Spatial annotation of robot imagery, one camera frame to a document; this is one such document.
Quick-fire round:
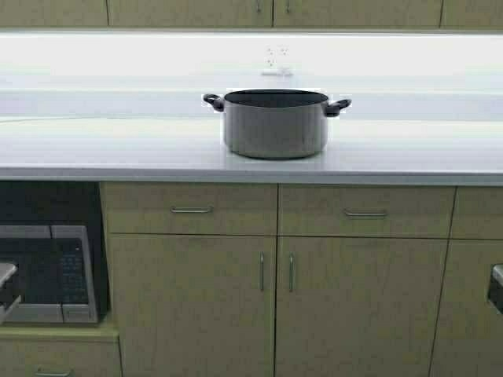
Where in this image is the grey pot with black handles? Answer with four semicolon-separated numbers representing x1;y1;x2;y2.
203;89;351;159

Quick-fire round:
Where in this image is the cabinet door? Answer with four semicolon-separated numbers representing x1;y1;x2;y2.
108;0;274;28
108;234;276;376
274;0;442;29
276;237;447;376
440;0;502;31
1;0;108;27

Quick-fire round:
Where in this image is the far right lower cabinet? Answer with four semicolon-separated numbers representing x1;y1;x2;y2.
430;187;502;376

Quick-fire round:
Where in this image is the right lower drawer front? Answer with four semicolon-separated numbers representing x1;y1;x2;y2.
279;185;455;238

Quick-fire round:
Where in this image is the left lower drawer front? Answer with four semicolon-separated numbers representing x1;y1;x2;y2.
101;182;277;236

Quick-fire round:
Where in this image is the silver microwave oven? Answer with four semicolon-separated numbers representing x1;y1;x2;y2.
1;225;100;324

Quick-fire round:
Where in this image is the drawer below microwave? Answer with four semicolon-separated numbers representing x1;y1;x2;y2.
1;339;122;376

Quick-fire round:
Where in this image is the left door metal handle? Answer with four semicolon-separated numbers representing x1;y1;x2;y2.
259;251;265;291

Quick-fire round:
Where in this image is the door metal handle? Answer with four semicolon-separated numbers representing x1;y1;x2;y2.
259;251;265;291
288;253;295;293

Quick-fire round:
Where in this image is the right door metal handle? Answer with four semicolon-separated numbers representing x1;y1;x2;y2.
288;253;295;293

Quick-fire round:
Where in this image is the left drawer metal handle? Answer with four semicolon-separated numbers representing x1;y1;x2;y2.
170;206;214;214

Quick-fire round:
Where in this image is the drawer metal handle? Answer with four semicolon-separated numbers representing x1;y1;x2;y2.
343;209;387;218
170;206;214;214

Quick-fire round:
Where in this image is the right drawer metal handle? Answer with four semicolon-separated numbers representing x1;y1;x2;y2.
343;209;387;218

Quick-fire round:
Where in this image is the white wall outlet plate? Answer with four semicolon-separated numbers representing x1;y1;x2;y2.
260;45;293;77

